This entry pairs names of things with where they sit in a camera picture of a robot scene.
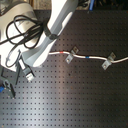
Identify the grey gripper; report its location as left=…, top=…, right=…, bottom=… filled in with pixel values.
left=0, top=57, right=17, bottom=99

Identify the white cable with coloured marks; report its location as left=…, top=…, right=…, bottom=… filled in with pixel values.
left=49, top=50, right=128, bottom=64

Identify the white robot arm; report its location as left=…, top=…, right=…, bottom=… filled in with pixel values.
left=0, top=0, right=78, bottom=98

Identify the silver usb connector plug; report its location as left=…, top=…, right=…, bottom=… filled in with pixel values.
left=21, top=65, right=34, bottom=81

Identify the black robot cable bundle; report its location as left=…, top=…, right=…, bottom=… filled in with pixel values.
left=4, top=14, right=58, bottom=68

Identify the left metal cable clip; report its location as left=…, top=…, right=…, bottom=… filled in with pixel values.
left=65, top=46, right=79, bottom=64

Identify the metal cable clip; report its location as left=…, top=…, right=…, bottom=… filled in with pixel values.
left=65, top=46, right=79, bottom=64
left=102, top=52, right=116, bottom=70

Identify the right metal cable clip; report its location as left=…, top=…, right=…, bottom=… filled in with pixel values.
left=102, top=52, right=116, bottom=70

